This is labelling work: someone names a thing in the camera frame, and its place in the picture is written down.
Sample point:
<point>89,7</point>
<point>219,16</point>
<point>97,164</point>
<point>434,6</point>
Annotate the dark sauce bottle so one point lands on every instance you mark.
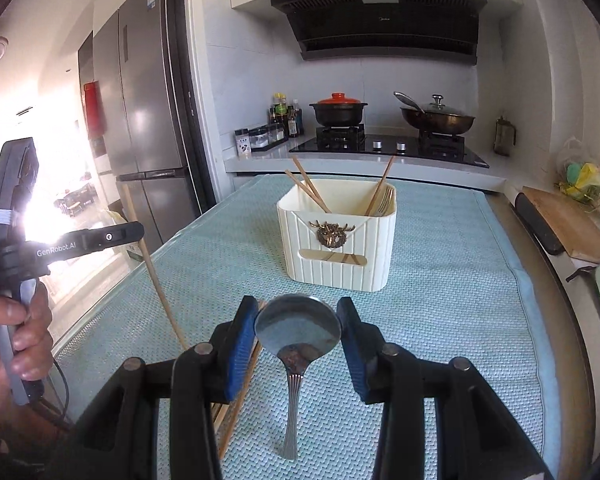
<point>295,120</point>

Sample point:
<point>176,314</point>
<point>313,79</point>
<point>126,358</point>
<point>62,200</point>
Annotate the black glass gas stove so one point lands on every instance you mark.
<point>390,152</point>

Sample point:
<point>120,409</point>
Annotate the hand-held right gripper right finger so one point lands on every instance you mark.
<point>357,360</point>

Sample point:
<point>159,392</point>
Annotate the glass wok lid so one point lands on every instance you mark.
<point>437,107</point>

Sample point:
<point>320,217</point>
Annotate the person's left hand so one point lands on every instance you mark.
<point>35,340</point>

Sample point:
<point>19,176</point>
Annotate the black pot with red lid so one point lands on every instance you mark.
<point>337,112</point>

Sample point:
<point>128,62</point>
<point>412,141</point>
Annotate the spice jar with white label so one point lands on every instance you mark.
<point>242,145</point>

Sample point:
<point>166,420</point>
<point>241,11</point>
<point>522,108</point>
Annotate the dark wok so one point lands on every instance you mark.
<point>437,122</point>

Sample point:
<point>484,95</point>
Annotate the black range hood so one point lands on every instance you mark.
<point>380,25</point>

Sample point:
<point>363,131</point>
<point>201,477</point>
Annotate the steel spoon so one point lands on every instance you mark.
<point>295,325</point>

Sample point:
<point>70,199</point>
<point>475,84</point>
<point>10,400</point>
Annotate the grey steel refrigerator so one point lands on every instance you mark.
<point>140,110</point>

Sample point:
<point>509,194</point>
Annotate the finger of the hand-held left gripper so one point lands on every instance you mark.
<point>115,237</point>

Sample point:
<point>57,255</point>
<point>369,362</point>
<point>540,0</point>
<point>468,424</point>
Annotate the white ribbed utensil holder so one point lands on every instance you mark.
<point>330,270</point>

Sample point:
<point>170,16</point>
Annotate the bag of sponges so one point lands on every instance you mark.
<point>585,172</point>

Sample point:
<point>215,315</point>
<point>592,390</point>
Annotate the sauce bottle with yellow cap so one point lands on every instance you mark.
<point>280,107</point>

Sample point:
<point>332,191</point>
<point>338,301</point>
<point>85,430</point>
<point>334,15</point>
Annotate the dark tall cabinet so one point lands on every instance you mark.
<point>86,60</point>

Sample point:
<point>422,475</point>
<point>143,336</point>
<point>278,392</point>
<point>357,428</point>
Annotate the steel fork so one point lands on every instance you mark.
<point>385,202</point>

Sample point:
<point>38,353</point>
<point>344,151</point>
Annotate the brown lidded bottle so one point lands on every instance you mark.
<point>504,137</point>

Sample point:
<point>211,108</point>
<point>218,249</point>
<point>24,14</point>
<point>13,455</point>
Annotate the wooden cutting board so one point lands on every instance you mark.
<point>575,225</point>

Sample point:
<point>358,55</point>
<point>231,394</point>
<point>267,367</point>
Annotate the person's left forearm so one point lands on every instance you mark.
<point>10,452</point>

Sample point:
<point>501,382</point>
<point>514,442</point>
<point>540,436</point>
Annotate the wooden dining furniture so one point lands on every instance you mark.
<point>75,200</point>

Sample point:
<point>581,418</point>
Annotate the light blue woven mat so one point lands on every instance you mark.
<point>430,285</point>

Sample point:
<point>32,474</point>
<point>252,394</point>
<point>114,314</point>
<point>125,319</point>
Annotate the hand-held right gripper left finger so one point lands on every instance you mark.
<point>240,360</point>

